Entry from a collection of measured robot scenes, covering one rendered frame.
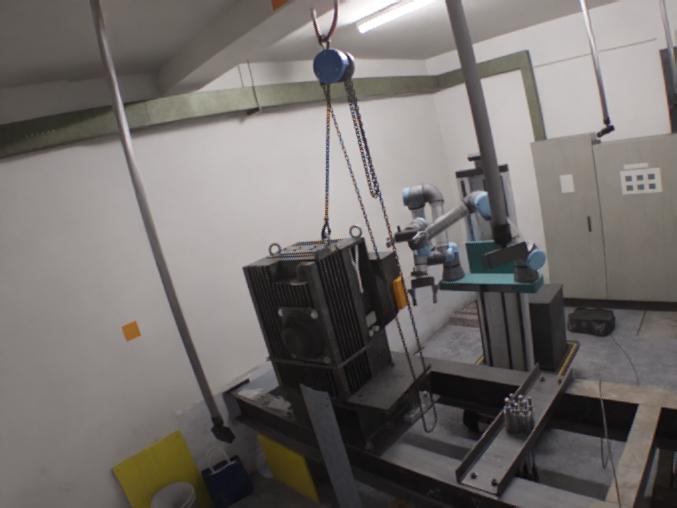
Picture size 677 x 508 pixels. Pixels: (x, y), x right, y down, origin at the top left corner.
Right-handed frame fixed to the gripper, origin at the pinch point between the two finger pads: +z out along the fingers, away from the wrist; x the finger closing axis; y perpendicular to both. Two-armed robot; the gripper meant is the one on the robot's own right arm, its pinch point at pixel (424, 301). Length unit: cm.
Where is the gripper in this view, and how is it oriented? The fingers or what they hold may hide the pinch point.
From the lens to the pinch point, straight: 255.4
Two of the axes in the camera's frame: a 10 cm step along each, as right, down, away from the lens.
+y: 6.4, 1.0, 7.6
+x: -7.6, 1.9, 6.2
